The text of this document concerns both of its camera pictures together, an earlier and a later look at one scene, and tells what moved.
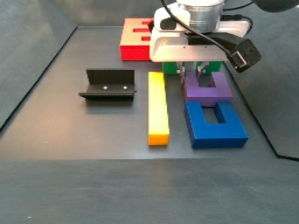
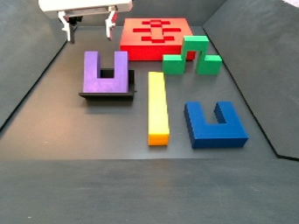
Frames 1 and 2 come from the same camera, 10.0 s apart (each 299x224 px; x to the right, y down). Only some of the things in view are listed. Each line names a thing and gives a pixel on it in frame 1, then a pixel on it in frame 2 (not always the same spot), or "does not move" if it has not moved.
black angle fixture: [108, 86] does not move
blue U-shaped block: [214, 126] does not move
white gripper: [170, 44] → [71, 8]
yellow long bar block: [158, 113] does not move
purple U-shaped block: [207, 95] → [106, 85]
